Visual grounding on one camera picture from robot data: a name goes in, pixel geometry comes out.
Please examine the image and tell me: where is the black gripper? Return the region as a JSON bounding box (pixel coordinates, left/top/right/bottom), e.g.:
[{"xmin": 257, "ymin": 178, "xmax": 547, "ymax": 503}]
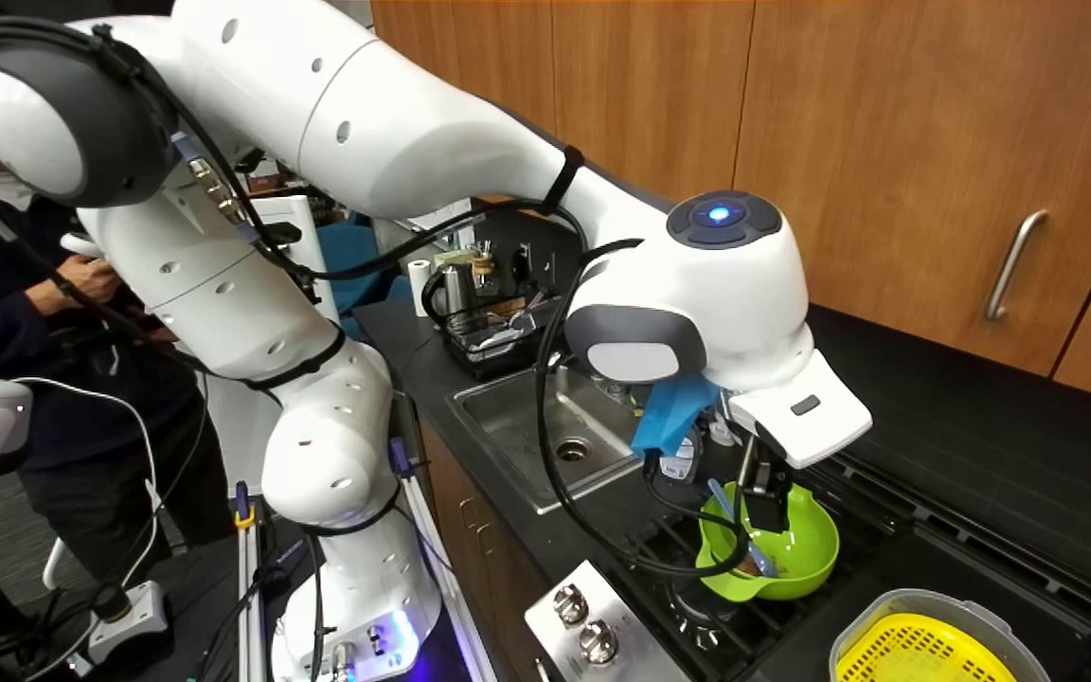
[{"xmin": 729, "ymin": 423, "xmax": 795, "ymax": 578}]

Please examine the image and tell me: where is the person's bare hand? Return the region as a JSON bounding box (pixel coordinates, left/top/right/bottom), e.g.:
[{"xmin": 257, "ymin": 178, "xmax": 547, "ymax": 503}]
[{"xmin": 50, "ymin": 253, "xmax": 129, "ymax": 313}]

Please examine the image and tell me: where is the silver stove knob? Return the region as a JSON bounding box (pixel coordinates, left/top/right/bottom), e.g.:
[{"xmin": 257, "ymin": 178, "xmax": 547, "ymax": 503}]
[
  {"xmin": 548, "ymin": 583, "xmax": 593, "ymax": 630},
  {"xmin": 575, "ymin": 620, "xmax": 623, "ymax": 668}
]

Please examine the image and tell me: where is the stainless gas stove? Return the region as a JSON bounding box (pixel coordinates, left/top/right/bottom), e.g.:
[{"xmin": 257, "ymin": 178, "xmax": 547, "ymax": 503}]
[{"xmin": 521, "ymin": 431, "xmax": 1091, "ymax": 682}]

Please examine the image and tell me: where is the stainless steel sink basin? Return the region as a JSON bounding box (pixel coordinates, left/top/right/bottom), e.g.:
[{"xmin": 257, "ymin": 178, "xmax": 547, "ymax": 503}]
[{"xmin": 449, "ymin": 359, "xmax": 648, "ymax": 518}]

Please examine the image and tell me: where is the wooden base cabinet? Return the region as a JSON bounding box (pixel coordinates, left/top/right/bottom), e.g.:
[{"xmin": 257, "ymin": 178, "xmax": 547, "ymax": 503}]
[{"xmin": 406, "ymin": 409, "xmax": 548, "ymax": 682}]

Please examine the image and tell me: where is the blue bin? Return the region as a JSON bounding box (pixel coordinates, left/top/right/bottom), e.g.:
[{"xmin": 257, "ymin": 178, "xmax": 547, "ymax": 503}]
[{"xmin": 316, "ymin": 217, "xmax": 387, "ymax": 341}]

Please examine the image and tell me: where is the white power strip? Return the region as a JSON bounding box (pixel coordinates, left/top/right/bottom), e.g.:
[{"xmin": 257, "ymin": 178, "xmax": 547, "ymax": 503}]
[{"xmin": 79, "ymin": 577, "xmax": 175, "ymax": 671}]

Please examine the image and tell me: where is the white handheld controller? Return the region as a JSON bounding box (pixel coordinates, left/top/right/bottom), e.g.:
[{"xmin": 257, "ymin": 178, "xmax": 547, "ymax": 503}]
[{"xmin": 53, "ymin": 227, "xmax": 108, "ymax": 264}]

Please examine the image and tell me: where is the green colander with handle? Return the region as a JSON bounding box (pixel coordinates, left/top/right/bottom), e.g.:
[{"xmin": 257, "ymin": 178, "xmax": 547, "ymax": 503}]
[{"xmin": 695, "ymin": 480, "xmax": 844, "ymax": 606}]

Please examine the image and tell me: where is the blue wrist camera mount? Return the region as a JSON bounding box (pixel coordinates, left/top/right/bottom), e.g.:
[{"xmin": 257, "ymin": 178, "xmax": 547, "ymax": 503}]
[{"xmin": 628, "ymin": 374, "xmax": 723, "ymax": 462}]

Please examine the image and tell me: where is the brushed metal cabinet handle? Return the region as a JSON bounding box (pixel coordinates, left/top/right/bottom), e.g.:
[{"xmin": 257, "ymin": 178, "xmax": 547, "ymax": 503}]
[{"xmin": 983, "ymin": 203, "xmax": 1052, "ymax": 325}]

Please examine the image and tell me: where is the aluminium frame rail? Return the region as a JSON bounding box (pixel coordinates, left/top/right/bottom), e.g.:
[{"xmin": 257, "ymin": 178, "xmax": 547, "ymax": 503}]
[{"xmin": 228, "ymin": 479, "xmax": 272, "ymax": 682}]

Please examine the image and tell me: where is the yellow rail clamp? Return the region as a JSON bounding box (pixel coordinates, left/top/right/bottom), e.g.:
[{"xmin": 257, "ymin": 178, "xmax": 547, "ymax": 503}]
[{"xmin": 228, "ymin": 484, "xmax": 266, "ymax": 535}]

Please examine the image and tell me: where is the thin white cable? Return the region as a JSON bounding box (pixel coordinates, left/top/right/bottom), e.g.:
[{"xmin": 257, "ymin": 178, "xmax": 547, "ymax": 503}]
[{"xmin": 11, "ymin": 373, "xmax": 172, "ymax": 600}]

